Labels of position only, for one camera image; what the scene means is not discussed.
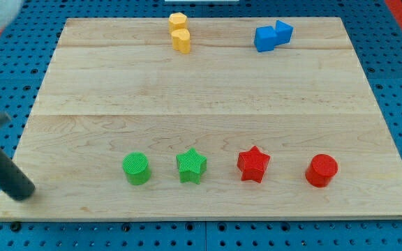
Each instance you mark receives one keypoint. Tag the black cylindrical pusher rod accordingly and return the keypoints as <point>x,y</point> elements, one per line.
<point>13,181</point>

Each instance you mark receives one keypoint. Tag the blue cube block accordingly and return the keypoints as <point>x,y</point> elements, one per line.
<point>265,38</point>

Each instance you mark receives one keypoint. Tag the blue triangle block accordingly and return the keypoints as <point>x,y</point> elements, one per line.
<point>283,31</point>

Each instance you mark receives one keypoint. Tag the green cylinder block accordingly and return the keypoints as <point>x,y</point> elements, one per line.
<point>136,168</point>

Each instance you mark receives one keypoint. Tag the green star block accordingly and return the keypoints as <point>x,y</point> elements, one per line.
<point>191,166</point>

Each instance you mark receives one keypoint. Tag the yellow heart block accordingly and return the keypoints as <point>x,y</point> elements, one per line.
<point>181,40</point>

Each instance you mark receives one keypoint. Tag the yellow hexagon block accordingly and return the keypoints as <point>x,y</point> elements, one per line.
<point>177,21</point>

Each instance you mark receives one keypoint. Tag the wooden board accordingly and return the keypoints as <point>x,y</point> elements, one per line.
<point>116,86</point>

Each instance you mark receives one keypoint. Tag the red star block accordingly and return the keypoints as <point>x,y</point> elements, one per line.
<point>253,164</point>

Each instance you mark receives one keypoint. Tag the red cylinder block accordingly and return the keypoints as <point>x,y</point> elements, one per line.
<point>321,170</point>

